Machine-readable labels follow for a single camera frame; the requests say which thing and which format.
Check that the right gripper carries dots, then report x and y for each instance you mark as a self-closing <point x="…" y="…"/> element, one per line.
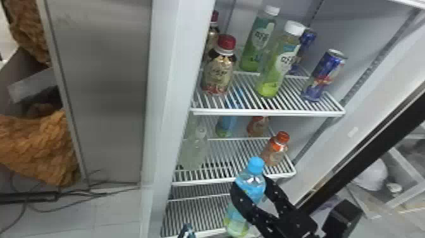
<point x="292" y="226"/>

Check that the blue bottle with blue cap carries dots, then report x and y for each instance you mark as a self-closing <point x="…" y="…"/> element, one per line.
<point x="252" y="186"/>

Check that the orange bottle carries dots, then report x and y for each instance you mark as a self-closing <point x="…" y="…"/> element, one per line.
<point x="257" y="126"/>
<point x="274" y="151"/>

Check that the clear bottle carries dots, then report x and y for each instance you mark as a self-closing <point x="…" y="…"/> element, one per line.
<point x="194" y="149"/>

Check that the fridge door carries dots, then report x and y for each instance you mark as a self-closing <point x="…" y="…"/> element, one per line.
<point x="365" y="156"/>

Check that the green bottle with white cap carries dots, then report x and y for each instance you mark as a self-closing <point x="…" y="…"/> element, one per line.
<point x="275" y="69"/>
<point x="257" y="43"/>

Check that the brown bottle with red cap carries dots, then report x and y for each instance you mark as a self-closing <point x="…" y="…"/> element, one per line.
<point x="217" y="71"/>
<point x="212" y="36"/>

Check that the blue can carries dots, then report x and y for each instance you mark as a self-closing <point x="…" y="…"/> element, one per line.
<point x="322" y="74"/>
<point x="306" y="41"/>

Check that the white fridge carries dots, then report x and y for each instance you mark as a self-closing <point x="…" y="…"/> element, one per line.
<point x="109" y="83"/>

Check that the brown knitted cloth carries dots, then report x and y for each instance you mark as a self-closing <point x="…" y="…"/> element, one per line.
<point x="28" y="30"/>
<point x="33" y="146"/>

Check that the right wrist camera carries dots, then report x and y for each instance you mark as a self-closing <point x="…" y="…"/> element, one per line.
<point x="342" y="219"/>

